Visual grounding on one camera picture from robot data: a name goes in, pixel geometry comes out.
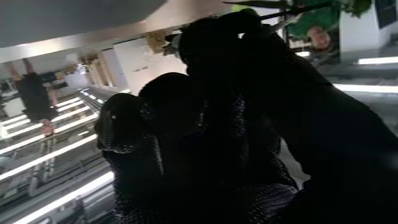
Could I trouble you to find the person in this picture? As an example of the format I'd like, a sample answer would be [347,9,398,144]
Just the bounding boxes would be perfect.
[4,58,68,138]

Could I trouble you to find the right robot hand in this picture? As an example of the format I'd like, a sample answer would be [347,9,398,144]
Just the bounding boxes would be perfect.
[92,9,398,224]

